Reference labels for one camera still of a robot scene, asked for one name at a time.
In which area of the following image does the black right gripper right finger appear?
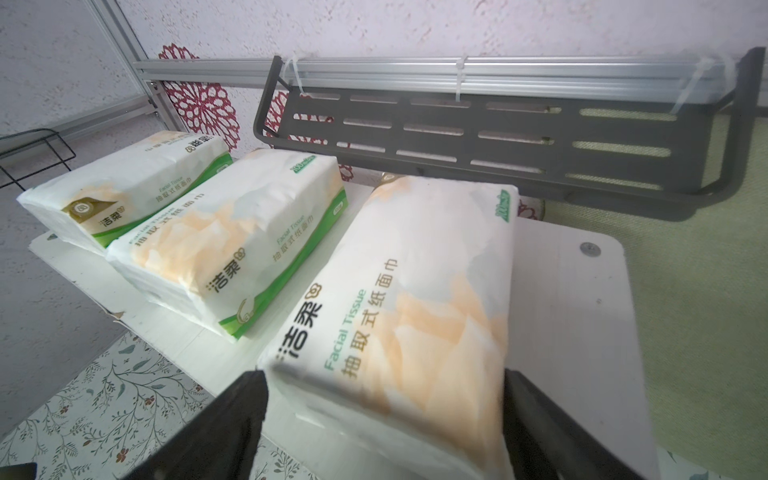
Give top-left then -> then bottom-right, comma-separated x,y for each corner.
503,369 -> 641,479

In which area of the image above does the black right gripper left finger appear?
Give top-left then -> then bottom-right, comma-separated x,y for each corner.
126,370 -> 269,479

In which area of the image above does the white tissue pack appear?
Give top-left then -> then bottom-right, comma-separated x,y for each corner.
17,130 -> 233,254
106,149 -> 347,340
258,174 -> 519,479

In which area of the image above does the white two-tier metal-legged shelf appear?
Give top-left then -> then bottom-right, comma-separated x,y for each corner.
30,184 -> 659,479

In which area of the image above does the green fabric cushion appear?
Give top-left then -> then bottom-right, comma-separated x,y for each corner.
544,119 -> 767,479

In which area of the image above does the grey wall-mounted metal rack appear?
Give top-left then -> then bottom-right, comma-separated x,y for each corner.
253,47 -> 766,221

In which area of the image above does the black wire wall rack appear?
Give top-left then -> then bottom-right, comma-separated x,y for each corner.
1,128 -> 77,191

